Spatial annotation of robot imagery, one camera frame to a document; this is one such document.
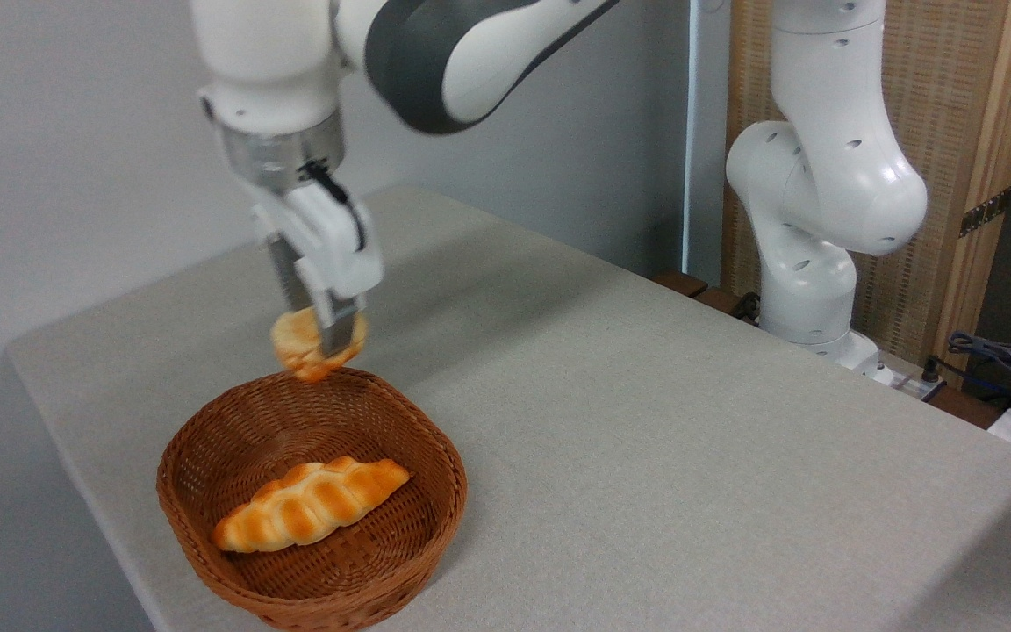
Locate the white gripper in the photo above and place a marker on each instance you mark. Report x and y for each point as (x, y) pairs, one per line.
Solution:
(330, 246)

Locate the round golden bread bun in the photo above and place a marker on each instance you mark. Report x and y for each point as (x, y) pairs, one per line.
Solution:
(297, 342)

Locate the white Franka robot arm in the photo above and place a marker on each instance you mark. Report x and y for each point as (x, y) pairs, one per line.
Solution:
(830, 175)

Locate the long braided bread loaf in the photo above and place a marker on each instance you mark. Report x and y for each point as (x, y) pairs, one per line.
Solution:
(312, 505)

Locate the brown woven wicker basket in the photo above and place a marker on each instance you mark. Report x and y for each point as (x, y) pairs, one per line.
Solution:
(356, 570)

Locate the grey tablecloth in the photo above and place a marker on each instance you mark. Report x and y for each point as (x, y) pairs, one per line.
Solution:
(690, 456)

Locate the metal screen hinge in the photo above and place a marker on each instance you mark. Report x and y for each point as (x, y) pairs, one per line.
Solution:
(985, 212)

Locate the white vertical wall trim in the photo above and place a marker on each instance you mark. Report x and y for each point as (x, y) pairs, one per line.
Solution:
(691, 132)

